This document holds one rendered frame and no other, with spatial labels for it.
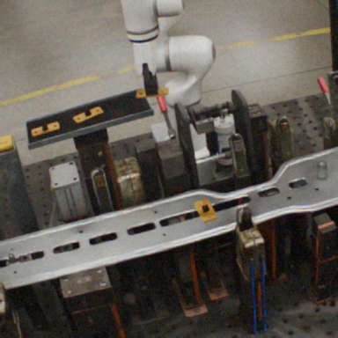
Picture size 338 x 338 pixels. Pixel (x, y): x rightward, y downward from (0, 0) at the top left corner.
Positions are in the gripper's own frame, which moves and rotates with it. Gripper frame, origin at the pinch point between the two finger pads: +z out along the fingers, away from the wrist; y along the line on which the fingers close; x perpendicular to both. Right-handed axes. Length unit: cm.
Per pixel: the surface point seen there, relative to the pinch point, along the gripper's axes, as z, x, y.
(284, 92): 130, 51, -204
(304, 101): 59, 50, -80
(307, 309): 57, 38, 31
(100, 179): 19.1, -15.1, 12.8
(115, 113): 12.1, -12.1, -7.0
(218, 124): 17.4, 15.8, -5.4
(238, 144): 19.7, 20.9, 1.6
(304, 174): 27.5, 38.8, 6.8
